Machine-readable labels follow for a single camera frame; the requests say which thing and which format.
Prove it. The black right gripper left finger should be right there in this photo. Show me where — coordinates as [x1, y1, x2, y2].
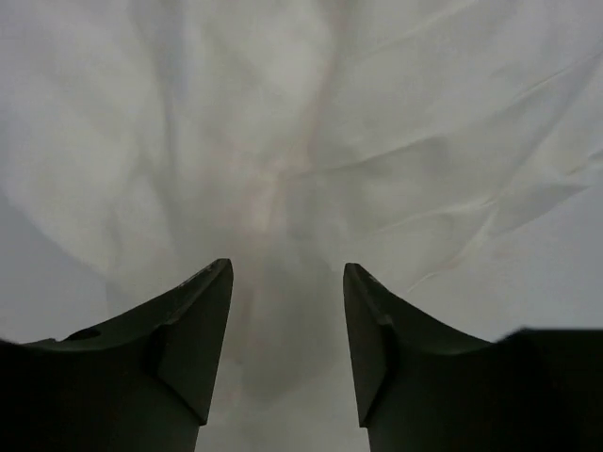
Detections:
[1, 259, 234, 451]

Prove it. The white pleated skirt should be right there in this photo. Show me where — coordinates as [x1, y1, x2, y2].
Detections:
[1, 1, 602, 451]

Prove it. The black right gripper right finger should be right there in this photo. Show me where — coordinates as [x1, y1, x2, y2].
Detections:
[343, 263, 602, 451]

